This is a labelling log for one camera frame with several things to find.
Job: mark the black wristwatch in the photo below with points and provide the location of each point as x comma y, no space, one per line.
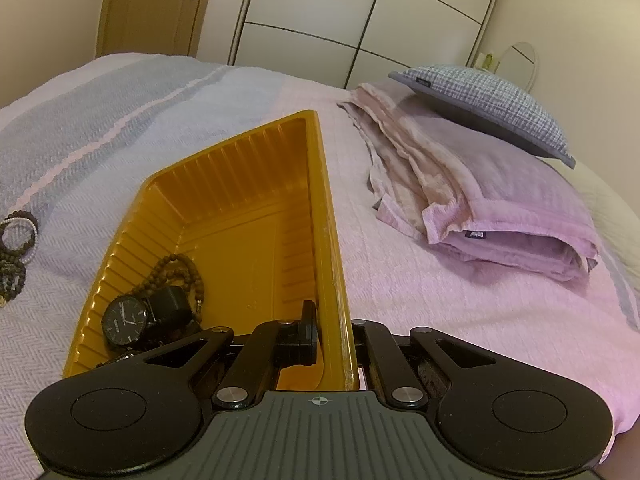
124,321

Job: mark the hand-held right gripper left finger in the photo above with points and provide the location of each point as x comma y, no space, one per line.
306,332

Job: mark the grey checked pillow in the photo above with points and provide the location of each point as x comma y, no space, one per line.
490,97

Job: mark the round mirror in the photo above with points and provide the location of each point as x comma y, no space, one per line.
522,62

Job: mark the orange plastic tray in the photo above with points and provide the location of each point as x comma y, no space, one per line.
240,240

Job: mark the white pearl bead strand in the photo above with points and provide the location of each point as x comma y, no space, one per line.
34,247

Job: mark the folded pink sheet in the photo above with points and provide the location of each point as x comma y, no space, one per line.
395,160

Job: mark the wooden door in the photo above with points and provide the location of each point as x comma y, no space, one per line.
150,5

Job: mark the small green item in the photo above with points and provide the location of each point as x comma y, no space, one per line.
487,61

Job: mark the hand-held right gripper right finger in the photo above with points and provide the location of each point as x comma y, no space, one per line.
371,347

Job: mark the white wardrobe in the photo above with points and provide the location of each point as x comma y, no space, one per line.
375,15

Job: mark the folded lilac quilt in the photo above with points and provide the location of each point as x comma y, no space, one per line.
520,210

